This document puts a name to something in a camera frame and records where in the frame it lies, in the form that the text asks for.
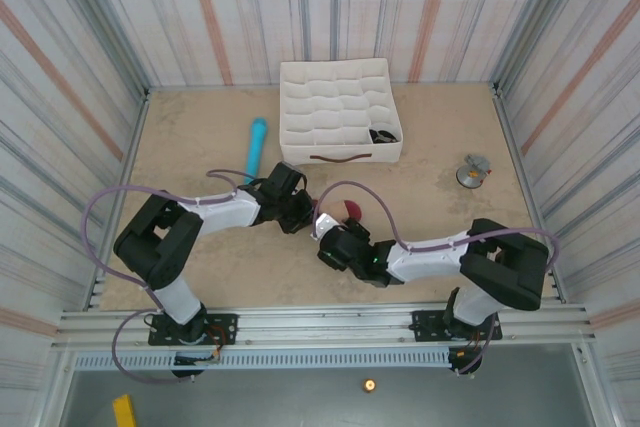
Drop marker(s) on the red beige striped sock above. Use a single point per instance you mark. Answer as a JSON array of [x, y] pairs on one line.
[[340, 208]]

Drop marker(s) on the black white patterned sock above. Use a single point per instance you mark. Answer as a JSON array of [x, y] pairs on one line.
[[382, 136]]

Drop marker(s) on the white fabric organizer box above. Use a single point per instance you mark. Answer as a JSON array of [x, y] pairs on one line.
[[325, 97]]

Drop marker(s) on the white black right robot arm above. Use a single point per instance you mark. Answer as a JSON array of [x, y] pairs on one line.
[[430, 259]]

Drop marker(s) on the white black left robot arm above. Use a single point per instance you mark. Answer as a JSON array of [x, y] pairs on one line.
[[220, 212]]

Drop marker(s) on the blue cylindrical tube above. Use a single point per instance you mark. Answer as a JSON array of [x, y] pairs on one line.
[[256, 147]]

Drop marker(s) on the grey round metal gadget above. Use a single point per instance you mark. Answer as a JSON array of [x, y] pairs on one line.
[[471, 176]]

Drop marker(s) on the yellow block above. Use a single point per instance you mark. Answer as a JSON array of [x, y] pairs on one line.
[[124, 412]]

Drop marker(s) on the long aluminium frame rail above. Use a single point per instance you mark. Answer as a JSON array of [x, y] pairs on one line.
[[325, 327]]

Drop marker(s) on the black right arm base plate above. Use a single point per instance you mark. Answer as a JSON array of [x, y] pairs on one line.
[[425, 327]]

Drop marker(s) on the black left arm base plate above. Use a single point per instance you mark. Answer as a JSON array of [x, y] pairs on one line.
[[222, 327]]

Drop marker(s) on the aluminium side rail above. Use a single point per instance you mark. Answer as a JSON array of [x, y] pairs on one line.
[[134, 139], [512, 142]]

